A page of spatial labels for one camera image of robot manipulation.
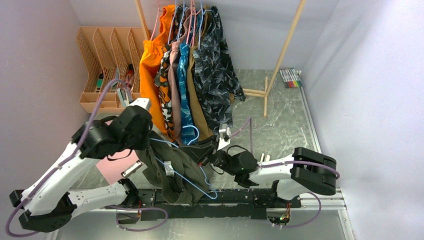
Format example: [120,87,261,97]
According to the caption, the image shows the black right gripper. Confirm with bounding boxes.
[179,135,238,176]

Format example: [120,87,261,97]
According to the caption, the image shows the blue wire hanger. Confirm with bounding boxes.
[149,125,219,201]

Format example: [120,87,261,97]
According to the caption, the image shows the olive green shorts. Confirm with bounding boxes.
[135,140,216,206]

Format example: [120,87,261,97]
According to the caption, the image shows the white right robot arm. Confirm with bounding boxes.
[179,137,340,207]

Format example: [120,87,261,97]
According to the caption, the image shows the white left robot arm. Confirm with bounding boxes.
[9,98,153,233]

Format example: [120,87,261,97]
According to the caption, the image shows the brown hanging shorts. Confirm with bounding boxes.
[186,13,214,142]

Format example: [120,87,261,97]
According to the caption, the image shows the blue patterned shorts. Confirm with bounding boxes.
[177,17,196,144]

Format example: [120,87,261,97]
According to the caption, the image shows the black orange patterned shorts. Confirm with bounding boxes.
[155,6,183,142]

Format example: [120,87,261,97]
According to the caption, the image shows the pink hanging shorts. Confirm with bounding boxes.
[168,8,191,137]

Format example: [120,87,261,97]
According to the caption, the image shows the dark leaf-print shorts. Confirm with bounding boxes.
[193,5,246,135]

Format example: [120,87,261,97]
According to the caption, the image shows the orange hanging shorts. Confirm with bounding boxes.
[139,4,176,134]

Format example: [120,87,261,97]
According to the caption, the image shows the pink clipboard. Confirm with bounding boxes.
[96,115,147,185]

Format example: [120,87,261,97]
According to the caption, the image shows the white stapler on table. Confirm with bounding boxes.
[259,153,271,164]

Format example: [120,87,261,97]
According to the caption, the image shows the wooden clothes rack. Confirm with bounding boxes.
[134,0,307,118]

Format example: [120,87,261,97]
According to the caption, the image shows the peach desk organizer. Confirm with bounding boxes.
[75,26,150,113]

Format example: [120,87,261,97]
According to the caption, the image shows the set of coloured markers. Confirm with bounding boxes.
[279,68,303,89]

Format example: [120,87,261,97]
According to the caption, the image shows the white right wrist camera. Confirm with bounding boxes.
[217,123,231,150]

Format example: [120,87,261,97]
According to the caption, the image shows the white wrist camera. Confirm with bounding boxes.
[217,123,231,150]
[128,97,151,111]

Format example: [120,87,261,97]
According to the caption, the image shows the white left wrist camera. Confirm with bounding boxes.
[128,97,151,111]

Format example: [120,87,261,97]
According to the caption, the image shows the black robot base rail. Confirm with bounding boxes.
[131,188,302,220]

